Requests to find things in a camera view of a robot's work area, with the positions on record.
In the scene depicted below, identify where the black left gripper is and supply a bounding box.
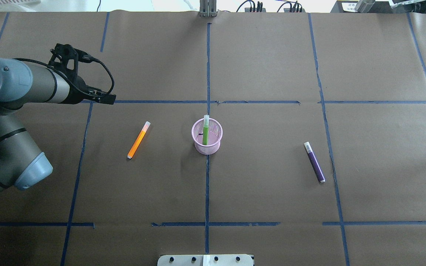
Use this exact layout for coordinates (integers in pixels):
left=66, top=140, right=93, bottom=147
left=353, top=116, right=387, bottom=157
left=48, top=43, right=116, bottom=105

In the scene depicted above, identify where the green highlighter pen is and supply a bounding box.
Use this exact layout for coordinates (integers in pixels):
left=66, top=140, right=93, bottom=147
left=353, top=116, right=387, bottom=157
left=202, top=115, right=210, bottom=146

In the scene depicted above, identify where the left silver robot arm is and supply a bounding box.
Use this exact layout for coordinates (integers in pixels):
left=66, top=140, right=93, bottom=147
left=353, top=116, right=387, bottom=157
left=0, top=43, right=116, bottom=192

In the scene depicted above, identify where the orange highlighter pen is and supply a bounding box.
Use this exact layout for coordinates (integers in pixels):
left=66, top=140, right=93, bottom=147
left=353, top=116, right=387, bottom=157
left=126, top=121, right=151, bottom=160

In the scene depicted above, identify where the pink mesh pen holder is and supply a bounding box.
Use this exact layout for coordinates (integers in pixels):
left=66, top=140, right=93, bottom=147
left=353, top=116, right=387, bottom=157
left=191, top=118, right=223, bottom=156

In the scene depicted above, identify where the purple highlighter pen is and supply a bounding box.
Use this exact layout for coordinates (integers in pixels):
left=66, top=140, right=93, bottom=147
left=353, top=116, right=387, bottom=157
left=303, top=142, right=326, bottom=183

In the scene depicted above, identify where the metal cup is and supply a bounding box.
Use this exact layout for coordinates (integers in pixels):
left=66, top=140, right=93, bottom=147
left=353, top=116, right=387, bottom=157
left=354, top=0, right=376, bottom=13

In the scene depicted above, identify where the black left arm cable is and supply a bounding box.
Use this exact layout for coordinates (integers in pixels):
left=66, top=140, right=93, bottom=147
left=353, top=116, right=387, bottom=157
left=13, top=50, right=115, bottom=97

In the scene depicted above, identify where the aluminium frame post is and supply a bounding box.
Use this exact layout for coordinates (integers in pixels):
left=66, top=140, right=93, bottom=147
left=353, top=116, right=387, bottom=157
left=199, top=0, right=218, bottom=17

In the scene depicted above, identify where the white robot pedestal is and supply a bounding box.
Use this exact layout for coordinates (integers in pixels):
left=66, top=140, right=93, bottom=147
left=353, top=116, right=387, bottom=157
left=157, top=254, right=255, bottom=266

